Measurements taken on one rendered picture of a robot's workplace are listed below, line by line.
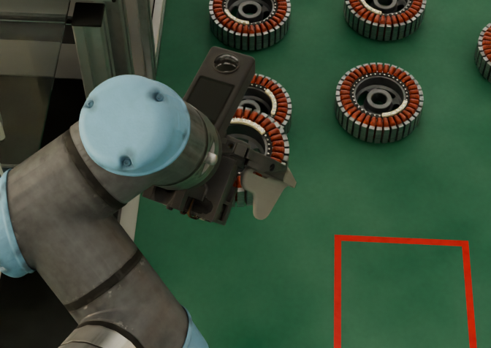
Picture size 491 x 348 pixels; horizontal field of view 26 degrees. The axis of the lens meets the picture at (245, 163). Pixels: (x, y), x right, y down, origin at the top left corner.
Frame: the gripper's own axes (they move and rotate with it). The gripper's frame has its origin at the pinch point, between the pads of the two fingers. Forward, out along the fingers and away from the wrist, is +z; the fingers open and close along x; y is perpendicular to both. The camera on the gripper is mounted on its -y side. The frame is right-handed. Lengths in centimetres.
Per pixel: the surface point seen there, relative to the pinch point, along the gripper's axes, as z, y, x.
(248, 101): 22.4, -8.4, -6.9
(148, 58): 19.7, -9.0, -20.7
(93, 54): -5.6, -4.7, -17.0
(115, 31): 4.3, -9.0, -19.9
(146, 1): 11.4, -14.6, -20.4
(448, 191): 24.2, -6.1, 20.7
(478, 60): 32.9, -24.7, 18.0
